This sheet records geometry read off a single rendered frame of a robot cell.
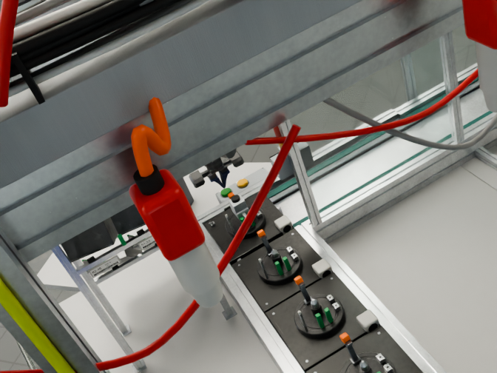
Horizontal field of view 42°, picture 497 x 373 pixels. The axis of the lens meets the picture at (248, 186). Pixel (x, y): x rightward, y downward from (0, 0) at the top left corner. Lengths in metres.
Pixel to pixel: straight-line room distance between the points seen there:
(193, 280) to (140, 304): 1.63
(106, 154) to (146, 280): 1.70
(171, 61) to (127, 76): 0.04
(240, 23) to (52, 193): 0.25
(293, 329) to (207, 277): 1.20
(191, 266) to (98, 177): 0.13
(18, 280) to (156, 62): 0.25
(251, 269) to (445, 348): 0.62
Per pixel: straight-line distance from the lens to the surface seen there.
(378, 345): 1.77
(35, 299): 0.69
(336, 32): 0.73
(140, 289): 2.34
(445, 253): 2.09
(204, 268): 0.66
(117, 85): 0.63
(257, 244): 2.12
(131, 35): 0.63
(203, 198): 2.57
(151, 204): 0.59
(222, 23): 0.65
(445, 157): 2.31
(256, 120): 0.71
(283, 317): 1.89
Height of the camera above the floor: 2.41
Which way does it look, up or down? 38 degrees down
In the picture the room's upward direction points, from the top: 22 degrees counter-clockwise
